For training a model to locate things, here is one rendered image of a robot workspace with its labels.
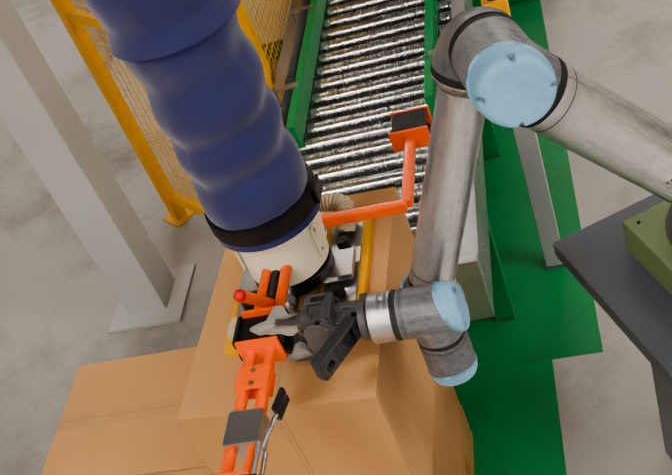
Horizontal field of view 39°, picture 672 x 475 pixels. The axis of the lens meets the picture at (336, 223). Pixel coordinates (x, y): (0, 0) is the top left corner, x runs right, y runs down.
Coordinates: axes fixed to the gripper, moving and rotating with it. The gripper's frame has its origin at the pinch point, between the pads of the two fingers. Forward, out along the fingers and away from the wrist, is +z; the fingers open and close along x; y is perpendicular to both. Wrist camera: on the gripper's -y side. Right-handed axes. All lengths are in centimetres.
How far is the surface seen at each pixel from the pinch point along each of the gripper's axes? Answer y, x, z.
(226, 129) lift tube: 17.8, 35.0, -4.1
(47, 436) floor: 78, -108, 132
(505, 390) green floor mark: 70, -108, -27
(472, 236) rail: 73, -48, -30
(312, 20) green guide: 205, -44, 25
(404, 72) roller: 174, -56, -8
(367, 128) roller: 140, -53, 3
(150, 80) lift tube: 18, 47, 5
